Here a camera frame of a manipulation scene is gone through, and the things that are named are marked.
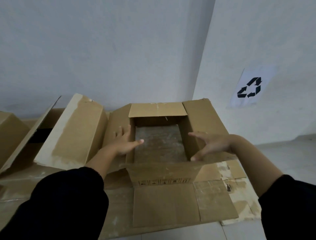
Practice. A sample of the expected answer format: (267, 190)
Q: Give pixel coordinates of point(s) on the cardboard box with long flap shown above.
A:
(27, 145)

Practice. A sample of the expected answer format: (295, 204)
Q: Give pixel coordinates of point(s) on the person's right forearm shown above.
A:
(256, 168)

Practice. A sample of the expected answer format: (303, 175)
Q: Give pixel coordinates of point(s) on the white paper recycling sign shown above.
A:
(249, 87)

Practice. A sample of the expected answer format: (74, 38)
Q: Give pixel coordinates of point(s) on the person's left forearm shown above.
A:
(74, 197)

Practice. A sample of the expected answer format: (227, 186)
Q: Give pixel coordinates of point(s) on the person's right thumb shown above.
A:
(198, 155)

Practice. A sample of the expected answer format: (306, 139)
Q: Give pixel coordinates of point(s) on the flat brown cardboard sheet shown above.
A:
(118, 210)

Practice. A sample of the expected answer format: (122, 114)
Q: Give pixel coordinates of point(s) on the person's left hand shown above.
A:
(122, 144)

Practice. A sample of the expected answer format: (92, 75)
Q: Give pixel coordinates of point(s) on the person's left thumb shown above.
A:
(137, 143)

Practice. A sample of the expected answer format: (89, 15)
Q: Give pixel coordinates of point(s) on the person's right hand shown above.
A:
(217, 144)

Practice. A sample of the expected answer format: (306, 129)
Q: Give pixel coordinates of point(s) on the plain brown cardboard box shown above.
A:
(11, 133)

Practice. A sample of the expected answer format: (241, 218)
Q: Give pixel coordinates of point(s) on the cardboard box with white patches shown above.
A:
(74, 133)

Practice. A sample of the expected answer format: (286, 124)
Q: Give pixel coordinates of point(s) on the person's left middle finger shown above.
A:
(120, 131)

